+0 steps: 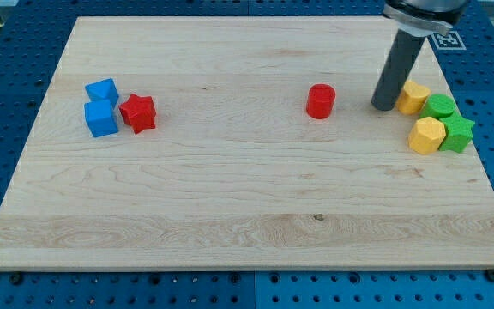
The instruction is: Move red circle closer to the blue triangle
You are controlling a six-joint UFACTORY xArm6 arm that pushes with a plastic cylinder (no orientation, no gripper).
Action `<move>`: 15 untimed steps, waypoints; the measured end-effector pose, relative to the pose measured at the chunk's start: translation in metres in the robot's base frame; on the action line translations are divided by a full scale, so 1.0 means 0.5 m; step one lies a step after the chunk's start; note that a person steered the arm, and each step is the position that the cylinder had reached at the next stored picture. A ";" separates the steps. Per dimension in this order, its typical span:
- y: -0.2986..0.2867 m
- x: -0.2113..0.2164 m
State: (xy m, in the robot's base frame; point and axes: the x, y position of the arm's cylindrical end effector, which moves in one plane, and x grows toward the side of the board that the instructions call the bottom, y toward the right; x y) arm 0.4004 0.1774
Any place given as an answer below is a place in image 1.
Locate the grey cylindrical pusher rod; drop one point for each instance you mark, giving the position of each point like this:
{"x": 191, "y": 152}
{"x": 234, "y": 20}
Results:
{"x": 399, "y": 63}

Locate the red cylinder block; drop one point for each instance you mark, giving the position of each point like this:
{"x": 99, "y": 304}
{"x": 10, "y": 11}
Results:
{"x": 320, "y": 101}

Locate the blue triangle block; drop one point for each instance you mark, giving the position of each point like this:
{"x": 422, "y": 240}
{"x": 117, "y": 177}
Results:
{"x": 103, "y": 90}

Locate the white fiducial marker tag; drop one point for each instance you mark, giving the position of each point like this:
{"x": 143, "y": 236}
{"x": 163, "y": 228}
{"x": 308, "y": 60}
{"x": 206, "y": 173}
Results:
{"x": 449, "y": 42}

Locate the yellow pentagon block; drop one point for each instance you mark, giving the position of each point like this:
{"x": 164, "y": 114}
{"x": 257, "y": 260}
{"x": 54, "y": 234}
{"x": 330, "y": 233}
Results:
{"x": 412, "y": 98}

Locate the green cylinder block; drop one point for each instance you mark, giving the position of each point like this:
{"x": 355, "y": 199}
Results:
{"x": 438, "y": 106}

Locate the yellow hexagon block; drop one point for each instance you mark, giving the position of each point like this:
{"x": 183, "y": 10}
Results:
{"x": 426, "y": 136}

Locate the green star block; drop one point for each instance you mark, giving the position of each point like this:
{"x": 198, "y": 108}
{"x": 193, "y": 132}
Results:
{"x": 459, "y": 133}

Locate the wooden board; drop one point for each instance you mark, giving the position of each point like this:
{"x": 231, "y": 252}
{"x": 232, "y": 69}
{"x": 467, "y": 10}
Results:
{"x": 236, "y": 175}

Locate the red star block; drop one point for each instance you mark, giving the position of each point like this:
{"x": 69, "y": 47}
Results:
{"x": 139, "y": 113}

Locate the blue cube block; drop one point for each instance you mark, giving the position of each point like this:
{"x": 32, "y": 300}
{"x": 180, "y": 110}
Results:
{"x": 100, "y": 118}

